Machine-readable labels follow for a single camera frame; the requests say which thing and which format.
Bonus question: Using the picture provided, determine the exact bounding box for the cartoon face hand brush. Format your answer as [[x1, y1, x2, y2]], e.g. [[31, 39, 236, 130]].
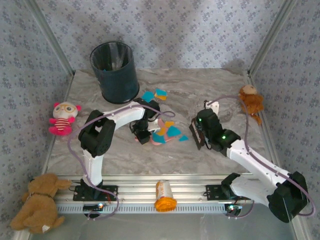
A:
[[188, 117, 210, 151]]

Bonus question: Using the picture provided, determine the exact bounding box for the pink dustpan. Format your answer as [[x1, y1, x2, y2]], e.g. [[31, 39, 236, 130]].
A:
[[134, 117, 177, 147]]

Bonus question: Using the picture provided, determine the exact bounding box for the brown plush monkey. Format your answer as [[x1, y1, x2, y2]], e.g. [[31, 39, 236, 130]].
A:
[[237, 84, 265, 126]]

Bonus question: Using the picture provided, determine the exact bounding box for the dark blue trash bin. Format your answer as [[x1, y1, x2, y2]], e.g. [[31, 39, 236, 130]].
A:
[[89, 41, 140, 105]]

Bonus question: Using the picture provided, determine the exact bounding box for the white bottle with orange cap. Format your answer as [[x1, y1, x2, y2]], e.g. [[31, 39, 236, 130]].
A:
[[153, 179, 178, 213]]

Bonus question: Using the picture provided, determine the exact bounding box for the pink striped plush doll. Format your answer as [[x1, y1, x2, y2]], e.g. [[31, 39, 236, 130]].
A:
[[48, 101, 83, 137]]

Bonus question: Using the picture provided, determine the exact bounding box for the brown plush dog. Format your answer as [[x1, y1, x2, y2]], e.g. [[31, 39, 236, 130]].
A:
[[9, 172, 73, 235]]

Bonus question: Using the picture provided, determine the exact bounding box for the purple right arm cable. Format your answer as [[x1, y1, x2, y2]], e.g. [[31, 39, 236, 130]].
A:
[[204, 93, 316, 221]]

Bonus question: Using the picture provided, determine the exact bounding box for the aluminium rail base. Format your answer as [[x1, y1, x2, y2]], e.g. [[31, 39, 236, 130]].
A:
[[53, 172, 300, 204]]

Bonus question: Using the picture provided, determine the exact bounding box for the slotted grey cable duct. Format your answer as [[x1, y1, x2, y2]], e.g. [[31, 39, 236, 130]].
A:
[[56, 202, 230, 215]]

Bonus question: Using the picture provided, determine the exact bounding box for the aluminium frame post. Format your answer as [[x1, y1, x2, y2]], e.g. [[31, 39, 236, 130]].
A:
[[248, 0, 297, 76], [24, 0, 76, 77]]

